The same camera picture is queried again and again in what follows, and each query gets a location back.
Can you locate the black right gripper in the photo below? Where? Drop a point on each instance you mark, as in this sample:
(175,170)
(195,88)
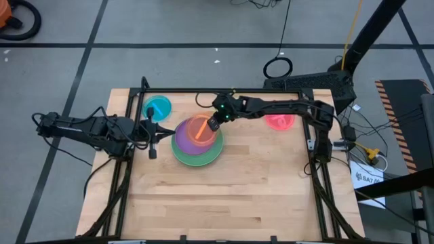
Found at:
(225,108)

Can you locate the black hazard-striped mat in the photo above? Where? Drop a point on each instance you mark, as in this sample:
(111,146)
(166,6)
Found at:
(400,101)

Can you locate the white paper sign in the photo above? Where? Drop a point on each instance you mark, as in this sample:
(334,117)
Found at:
(364,183)

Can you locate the orange vacuum cleaner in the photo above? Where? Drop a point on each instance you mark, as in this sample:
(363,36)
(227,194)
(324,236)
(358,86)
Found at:
(4,13)

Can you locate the small translucent orange plate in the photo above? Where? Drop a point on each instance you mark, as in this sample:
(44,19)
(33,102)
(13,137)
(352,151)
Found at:
(200,132)

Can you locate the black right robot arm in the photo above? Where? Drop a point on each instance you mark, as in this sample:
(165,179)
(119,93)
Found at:
(288,108)

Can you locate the black aluminium table frame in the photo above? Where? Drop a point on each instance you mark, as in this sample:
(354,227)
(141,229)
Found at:
(217,90)

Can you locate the black camera stand pole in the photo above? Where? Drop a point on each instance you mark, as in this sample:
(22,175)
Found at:
(369,30)

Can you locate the large green plastic plate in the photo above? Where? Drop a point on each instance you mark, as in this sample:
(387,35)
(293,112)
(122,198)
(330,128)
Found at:
(200,159)

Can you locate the black slanted bar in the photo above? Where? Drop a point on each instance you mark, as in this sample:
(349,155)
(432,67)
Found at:
(396,184)

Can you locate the yellow plug connector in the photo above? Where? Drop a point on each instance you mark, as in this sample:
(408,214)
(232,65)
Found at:
(372,153)

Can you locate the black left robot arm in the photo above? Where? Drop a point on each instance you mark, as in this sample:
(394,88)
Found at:
(84,128)

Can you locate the small translucent cyan plate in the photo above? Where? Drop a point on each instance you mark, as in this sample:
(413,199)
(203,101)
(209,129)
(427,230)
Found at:
(161,106)

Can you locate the black power adapter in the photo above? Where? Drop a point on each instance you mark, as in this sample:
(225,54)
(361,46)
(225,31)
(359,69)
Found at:
(349,133)

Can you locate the purple plastic plate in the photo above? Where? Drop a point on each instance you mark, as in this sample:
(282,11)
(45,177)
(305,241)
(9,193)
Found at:
(186,144)

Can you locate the small translucent pink plate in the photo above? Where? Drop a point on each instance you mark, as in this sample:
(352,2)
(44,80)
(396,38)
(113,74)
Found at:
(279,122)

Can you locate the grey upright post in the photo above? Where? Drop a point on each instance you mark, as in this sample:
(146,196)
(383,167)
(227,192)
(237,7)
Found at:
(429,142)

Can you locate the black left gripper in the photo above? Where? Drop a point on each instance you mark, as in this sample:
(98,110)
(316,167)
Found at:
(151,130)

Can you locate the small white tag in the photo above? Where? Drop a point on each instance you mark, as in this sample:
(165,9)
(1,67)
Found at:
(356,107)

